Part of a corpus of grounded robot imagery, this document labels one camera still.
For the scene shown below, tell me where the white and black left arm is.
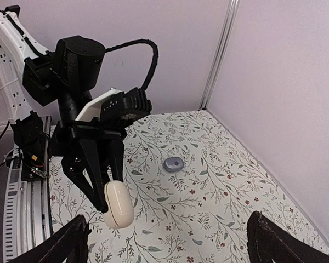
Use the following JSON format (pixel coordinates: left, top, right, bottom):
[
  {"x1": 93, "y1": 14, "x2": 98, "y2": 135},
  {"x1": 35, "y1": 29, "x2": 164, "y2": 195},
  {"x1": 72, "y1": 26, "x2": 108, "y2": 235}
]
[{"x1": 0, "y1": 5, "x2": 129, "y2": 216}]

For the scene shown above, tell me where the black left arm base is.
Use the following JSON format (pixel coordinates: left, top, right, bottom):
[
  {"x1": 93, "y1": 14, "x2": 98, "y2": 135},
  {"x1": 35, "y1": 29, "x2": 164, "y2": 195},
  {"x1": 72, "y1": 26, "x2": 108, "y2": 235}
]
[{"x1": 11, "y1": 111, "x2": 50, "y2": 181}]

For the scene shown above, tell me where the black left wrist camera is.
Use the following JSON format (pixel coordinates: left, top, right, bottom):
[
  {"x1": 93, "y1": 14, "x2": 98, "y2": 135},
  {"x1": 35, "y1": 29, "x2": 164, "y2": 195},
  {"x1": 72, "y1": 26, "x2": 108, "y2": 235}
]
[{"x1": 75, "y1": 87, "x2": 153, "y2": 129}]

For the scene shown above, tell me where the aluminium frame rail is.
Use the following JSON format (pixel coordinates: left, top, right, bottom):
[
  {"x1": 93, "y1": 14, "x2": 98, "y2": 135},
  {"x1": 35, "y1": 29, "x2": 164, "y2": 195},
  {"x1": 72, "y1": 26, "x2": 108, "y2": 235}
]
[{"x1": 2, "y1": 117, "x2": 54, "y2": 263}]

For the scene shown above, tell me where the floral patterned table mat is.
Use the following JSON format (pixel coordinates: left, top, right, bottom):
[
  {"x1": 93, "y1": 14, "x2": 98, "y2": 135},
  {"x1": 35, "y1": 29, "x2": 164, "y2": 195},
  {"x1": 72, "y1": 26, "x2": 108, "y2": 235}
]
[{"x1": 49, "y1": 111, "x2": 329, "y2": 262}]

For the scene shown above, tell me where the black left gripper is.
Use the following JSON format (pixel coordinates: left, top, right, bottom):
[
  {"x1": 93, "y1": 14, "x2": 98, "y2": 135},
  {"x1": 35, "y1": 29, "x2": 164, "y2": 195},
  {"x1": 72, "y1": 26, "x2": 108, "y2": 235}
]
[{"x1": 48, "y1": 121, "x2": 127, "y2": 213}]

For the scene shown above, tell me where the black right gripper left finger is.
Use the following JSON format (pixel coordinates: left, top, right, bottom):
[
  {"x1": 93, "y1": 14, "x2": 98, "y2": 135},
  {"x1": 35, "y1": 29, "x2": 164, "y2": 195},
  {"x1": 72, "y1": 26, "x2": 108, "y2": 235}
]
[{"x1": 11, "y1": 215, "x2": 90, "y2": 262}]

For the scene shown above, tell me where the right aluminium corner post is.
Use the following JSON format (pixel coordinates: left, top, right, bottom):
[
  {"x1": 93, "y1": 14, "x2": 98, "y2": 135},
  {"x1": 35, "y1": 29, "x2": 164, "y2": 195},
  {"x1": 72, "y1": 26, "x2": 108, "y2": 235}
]
[{"x1": 199, "y1": 0, "x2": 240, "y2": 110}]

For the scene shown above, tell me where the purple earbud charging case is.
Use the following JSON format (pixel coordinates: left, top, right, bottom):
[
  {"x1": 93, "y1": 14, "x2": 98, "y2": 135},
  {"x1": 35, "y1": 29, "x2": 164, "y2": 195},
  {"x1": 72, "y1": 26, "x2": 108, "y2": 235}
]
[{"x1": 163, "y1": 157, "x2": 184, "y2": 173}]

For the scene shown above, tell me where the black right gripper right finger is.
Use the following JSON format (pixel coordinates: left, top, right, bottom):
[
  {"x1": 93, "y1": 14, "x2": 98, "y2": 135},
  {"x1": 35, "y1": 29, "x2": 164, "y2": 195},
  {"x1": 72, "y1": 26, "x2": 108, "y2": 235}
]
[{"x1": 247, "y1": 211, "x2": 329, "y2": 263}]

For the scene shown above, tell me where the white earbud charging case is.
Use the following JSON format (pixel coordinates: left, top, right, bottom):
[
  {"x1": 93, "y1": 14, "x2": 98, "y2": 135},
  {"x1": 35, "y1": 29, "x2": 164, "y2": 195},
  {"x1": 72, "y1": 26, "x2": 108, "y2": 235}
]
[{"x1": 103, "y1": 180, "x2": 134, "y2": 229}]

